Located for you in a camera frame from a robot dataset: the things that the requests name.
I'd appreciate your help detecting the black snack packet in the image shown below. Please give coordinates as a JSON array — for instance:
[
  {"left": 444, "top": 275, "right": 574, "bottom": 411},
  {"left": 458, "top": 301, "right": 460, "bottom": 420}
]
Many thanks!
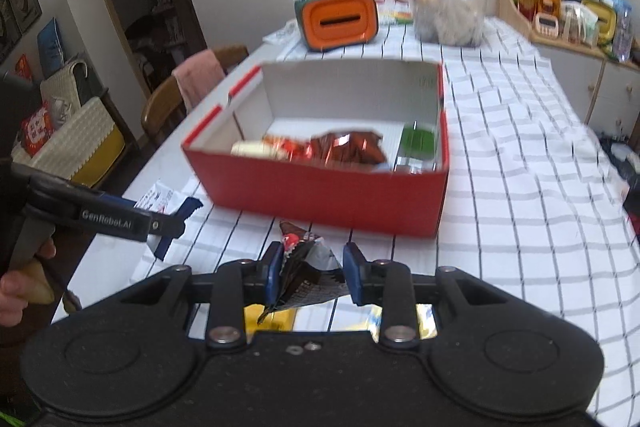
[{"left": 257, "top": 221, "right": 348, "bottom": 325}]

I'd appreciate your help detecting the clear water bottle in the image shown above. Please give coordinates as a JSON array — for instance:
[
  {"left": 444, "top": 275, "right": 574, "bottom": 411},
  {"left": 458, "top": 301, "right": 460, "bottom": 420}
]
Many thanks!
[{"left": 612, "top": 0, "right": 635, "bottom": 60}]

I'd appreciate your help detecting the wooden tray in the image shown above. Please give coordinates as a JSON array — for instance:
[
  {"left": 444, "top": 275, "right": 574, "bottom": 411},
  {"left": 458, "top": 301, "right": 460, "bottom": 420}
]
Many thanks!
[{"left": 496, "top": 0, "right": 640, "bottom": 58}]

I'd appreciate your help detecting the white woven bag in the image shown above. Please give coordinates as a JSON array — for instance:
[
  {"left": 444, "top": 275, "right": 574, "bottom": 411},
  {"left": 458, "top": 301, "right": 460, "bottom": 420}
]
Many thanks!
[{"left": 12, "top": 62, "right": 115, "bottom": 188}]

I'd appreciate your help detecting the wooden chair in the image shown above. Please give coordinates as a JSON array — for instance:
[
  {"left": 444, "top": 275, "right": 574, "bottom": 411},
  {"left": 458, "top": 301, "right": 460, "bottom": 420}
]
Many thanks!
[{"left": 141, "top": 45, "right": 250, "bottom": 140}]

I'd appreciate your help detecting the white blue-edged snack packet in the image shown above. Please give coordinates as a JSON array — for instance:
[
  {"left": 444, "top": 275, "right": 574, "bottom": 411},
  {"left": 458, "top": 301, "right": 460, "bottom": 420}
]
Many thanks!
[{"left": 135, "top": 179, "right": 204, "bottom": 260}]

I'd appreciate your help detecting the red foil snack packet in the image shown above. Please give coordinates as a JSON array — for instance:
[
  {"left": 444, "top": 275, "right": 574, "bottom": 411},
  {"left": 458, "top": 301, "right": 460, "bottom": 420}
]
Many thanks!
[{"left": 310, "top": 130, "right": 388, "bottom": 168}]

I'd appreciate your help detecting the pink towel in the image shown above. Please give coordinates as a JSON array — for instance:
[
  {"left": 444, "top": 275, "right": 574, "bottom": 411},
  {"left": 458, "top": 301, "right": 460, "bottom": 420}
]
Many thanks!
[{"left": 171, "top": 50, "right": 226, "bottom": 110}]

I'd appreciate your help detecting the yellow cartoon snack packet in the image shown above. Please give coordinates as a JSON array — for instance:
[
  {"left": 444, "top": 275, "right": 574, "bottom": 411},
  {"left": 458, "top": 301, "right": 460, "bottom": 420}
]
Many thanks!
[{"left": 370, "top": 304, "right": 438, "bottom": 339}]

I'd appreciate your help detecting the red printed packet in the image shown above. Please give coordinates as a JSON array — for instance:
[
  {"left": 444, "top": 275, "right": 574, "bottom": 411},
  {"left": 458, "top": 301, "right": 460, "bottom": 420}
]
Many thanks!
[{"left": 20, "top": 104, "right": 53, "bottom": 155}]

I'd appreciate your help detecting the person's left hand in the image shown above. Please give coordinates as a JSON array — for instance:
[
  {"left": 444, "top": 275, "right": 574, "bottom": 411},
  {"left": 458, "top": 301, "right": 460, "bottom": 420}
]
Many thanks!
[{"left": 0, "top": 241, "right": 57, "bottom": 329}]

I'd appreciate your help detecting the yellow green container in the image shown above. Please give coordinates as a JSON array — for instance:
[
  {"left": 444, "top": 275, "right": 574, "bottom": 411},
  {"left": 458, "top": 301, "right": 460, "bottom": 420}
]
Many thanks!
[{"left": 582, "top": 0, "right": 618, "bottom": 45}]

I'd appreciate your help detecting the pale yellow snack packet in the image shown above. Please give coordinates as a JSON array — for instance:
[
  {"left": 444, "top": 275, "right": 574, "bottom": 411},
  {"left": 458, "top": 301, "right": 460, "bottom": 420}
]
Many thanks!
[{"left": 231, "top": 141, "right": 276, "bottom": 158}]

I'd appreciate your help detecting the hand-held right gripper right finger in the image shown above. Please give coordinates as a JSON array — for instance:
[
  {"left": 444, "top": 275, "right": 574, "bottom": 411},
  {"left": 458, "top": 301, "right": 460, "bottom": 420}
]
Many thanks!
[{"left": 343, "top": 241, "right": 493, "bottom": 344}]

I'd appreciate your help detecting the white sideboard cabinet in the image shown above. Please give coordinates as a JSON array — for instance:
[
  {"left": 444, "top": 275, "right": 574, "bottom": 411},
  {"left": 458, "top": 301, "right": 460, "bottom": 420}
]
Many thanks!
[{"left": 532, "top": 42, "right": 640, "bottom": 142}]

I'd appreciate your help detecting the orange grey tissue box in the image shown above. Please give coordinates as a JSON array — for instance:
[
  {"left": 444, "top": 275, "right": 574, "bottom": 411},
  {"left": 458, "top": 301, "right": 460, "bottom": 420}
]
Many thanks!
[{"left": 295, "top": 0, "right": 378, "bottom": 52}]

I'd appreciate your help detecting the orange red snack packet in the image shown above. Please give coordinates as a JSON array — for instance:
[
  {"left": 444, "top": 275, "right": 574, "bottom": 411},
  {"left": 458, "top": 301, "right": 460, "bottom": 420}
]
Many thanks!
[{"left": 262, "top": 134, "right": 313, "bottom": 160}]

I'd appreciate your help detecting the red cardboard box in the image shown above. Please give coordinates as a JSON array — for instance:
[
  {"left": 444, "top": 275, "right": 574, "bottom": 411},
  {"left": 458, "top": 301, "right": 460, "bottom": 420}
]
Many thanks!
[{"left": 181, "top": 61, "right": 450, "bottom": 239}]

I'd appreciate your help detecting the green snack bar packet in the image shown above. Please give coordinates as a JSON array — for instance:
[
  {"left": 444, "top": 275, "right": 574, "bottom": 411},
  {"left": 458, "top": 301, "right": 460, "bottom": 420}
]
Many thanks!
[{"left": 394, "top": 122, "right": 437, "bottom": 172}]

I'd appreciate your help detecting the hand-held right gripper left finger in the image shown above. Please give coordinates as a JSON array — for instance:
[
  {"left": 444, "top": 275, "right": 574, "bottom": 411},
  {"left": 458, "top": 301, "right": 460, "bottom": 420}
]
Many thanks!
[{"left": 125, "top": 241, "right": 285, "bottom": 349}]

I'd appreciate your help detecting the white kitchen timer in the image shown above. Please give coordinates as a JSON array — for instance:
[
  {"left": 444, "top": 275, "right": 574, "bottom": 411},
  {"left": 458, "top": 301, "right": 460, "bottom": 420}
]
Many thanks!
[{"left": 534, "top": 12, "right": 557, "bottom": 38}]

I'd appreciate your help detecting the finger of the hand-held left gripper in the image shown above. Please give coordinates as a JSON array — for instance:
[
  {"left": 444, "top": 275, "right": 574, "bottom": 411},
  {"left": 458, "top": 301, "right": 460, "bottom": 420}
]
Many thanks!
[
  {"left": 148, "top": 210, "right": 187, "bottom": 241},
  {"left": 97, "top": 191, "right": 138, "bottom": 209}
]

